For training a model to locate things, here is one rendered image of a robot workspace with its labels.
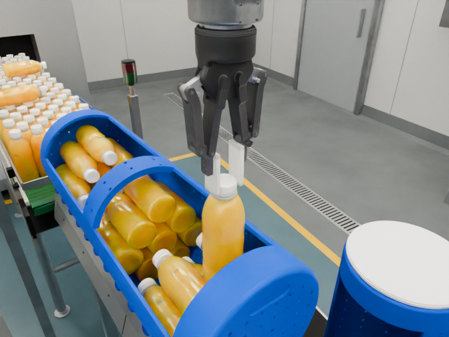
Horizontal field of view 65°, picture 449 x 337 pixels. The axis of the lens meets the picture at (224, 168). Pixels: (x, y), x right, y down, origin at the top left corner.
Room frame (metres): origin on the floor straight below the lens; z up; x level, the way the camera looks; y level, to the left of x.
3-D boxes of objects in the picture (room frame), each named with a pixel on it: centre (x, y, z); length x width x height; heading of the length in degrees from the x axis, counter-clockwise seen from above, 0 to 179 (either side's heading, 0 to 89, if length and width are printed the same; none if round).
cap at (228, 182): (0.46, 0.00, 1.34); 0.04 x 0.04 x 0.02
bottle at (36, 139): (1.23, 0.71, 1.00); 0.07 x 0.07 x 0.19
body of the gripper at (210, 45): (0.45, 0.00, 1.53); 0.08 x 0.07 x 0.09; 127
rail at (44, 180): (1.15, 0.53, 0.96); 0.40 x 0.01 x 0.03; 127
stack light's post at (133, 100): (1.61, 0.43, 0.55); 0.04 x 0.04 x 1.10; 37
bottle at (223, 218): (0.46, 0.00, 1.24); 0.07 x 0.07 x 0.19
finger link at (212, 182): (0.44, 0.02, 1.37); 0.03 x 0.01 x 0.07; 37
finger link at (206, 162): (0.43, 0.03, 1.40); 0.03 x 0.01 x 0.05; 127
